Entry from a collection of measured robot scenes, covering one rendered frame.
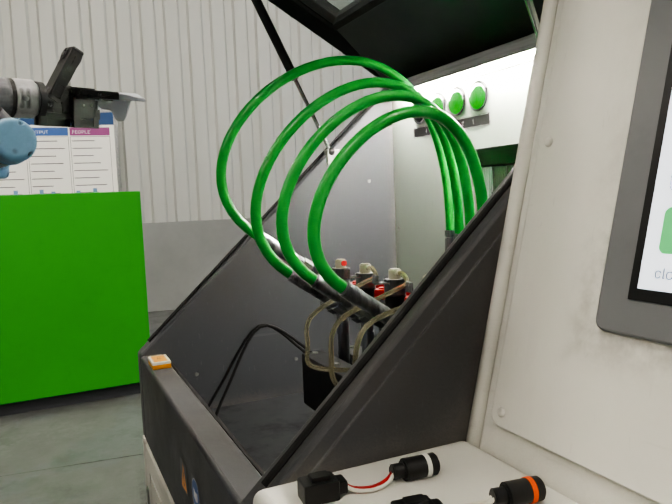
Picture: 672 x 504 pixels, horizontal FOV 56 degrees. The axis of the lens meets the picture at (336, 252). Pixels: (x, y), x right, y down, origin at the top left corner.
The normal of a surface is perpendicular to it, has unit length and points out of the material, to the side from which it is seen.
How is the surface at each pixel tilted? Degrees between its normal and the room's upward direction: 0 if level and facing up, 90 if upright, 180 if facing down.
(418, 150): 90
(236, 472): 0
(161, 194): 90
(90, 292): 90
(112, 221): 90
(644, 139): 76
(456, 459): 0
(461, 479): 0
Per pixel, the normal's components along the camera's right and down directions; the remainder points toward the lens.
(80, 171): 0.31, 0.07
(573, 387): -0.89, -0.17
